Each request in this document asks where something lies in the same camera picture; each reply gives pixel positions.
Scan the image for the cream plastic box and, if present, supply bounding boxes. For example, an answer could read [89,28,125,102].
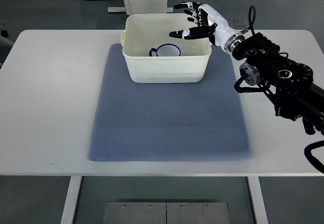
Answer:
[120,13,212,83]

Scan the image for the white table right leg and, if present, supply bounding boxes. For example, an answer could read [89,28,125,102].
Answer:
[247,176,268,224]

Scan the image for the white table left leg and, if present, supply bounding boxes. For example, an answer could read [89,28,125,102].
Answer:
[60,176,82,224]

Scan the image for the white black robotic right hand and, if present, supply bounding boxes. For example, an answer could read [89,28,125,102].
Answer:
[169,2,245,54]

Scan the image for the white table leg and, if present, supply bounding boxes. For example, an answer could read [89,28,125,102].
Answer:
[60,176,82,224]
[247,176,268,224]

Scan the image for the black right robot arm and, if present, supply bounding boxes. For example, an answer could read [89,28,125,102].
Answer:
[230,6,323,135]

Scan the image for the blue textured mat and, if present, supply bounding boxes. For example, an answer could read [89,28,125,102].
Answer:
[88,44,252,162]

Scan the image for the blue mug white inside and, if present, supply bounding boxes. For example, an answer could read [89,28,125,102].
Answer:
[149,43,181,57]

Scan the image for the small grey floor plate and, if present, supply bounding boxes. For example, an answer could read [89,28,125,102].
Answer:
[233,19,248,28]

